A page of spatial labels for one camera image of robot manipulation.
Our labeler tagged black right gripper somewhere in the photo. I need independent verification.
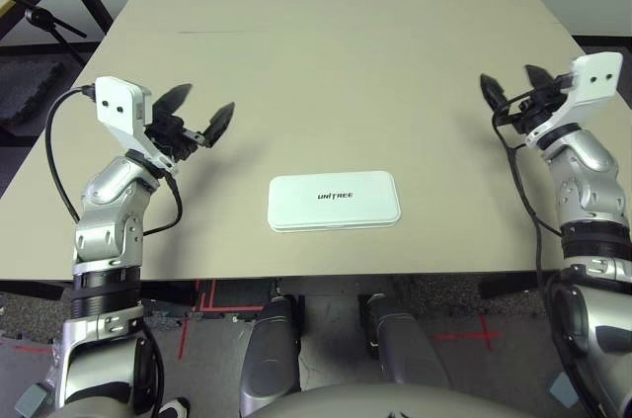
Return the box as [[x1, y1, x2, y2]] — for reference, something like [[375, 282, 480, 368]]
[[480, 64, 567, 132]]

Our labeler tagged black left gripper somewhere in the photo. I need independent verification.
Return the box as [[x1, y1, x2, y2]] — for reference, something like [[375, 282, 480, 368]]
[[146, 83, 236, 162]]

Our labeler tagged white plastic pencil case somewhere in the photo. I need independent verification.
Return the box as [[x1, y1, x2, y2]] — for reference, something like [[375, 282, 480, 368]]
[[267, 169, 402, 234]]

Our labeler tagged dark grey foam floor mat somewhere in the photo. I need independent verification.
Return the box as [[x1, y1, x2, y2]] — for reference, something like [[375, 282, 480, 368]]
[[0, 59, 65, 132]]

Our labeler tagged black tripod stand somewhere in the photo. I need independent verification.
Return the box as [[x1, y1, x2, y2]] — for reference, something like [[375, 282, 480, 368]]
[[0, 0, 88, 66]]

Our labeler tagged red floor tape cross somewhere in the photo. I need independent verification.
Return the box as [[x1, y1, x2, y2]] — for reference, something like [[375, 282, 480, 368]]
[[434, 328, 503, 351]]

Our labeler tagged grey left robot leg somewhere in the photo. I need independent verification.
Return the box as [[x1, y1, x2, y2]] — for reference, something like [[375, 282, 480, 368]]
[[239, 293, 303, 418]]

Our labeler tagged grey robot leg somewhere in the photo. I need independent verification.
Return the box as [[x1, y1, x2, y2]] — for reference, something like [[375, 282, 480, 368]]
[[362, 292, 450, 389], [239, 293, 303, 418]]

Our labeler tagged grey right robot leg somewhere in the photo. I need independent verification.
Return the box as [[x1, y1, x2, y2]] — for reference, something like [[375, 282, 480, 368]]
[[362, 292, 450, 389]]

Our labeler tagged black and white shoe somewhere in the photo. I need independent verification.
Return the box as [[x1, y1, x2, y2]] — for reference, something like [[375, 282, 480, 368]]
[[157, 396, 192, 418]]

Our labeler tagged blue grey foot pedal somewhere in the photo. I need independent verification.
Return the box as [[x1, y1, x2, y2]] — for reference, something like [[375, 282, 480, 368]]
[[17, 382, 53, 417], [547, 371, 577, 407]]

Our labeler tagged grey robot torso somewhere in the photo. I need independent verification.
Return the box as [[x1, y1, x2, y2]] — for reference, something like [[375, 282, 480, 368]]
[[246, 382, 549, 418]]

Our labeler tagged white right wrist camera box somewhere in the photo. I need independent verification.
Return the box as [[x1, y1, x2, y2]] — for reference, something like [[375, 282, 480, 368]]
[[522, 51, 624, 150]]

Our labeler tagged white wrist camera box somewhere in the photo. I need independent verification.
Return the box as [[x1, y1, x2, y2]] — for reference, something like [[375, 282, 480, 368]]
[[522, 51, 624, 150], [93, 75, 177, 177]]

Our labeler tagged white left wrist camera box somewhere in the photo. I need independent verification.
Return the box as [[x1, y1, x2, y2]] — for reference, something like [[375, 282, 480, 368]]
[[93, 75, 177, 177]]

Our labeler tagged black left wrist camera cable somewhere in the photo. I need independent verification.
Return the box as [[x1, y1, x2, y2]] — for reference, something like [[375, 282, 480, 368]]
[[44, 84, 184, 236]]

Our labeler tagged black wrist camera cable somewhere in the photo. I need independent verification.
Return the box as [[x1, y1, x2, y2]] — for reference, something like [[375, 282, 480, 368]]
[[491, 91, 632, 418], [44, 84, 184, 236]]

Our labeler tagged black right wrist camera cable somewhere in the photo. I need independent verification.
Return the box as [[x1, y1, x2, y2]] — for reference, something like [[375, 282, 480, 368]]
[[491, 91, 632, 418]]

